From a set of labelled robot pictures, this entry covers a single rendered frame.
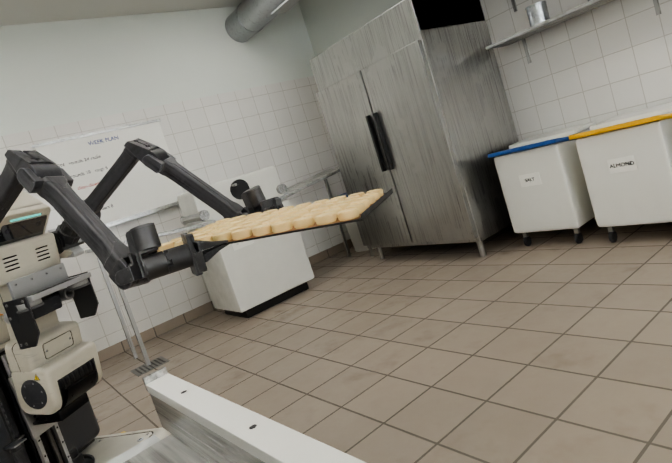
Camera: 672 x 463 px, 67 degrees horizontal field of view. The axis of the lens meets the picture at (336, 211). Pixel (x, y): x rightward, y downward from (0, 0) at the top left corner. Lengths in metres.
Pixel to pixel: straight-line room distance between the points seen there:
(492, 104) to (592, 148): 1.09
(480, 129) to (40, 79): 3.78
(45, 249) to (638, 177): 3.15
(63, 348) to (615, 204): 3.14
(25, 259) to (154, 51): 3.83
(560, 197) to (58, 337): 3.12
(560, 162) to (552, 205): 0.32
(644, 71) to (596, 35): 0.42
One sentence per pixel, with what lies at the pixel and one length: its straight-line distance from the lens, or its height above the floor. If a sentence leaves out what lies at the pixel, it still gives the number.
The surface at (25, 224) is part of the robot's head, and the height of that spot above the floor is 1.19.
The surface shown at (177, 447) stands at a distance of 0.66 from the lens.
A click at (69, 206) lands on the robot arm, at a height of 1.18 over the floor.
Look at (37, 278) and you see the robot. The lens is 1.98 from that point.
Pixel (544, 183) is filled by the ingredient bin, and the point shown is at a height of 0.48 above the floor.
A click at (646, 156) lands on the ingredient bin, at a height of 0.54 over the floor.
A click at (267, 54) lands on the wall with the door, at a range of 6.07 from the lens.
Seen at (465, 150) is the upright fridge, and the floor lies 0.84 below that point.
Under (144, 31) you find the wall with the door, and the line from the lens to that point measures 5.61.
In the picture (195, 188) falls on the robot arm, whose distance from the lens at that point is 1.82.
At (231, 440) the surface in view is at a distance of 0.49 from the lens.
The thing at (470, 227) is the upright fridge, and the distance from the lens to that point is 4.01.
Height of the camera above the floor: 1.10
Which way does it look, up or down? 6 degrees down
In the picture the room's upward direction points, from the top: 18 degrees counter-clockwise
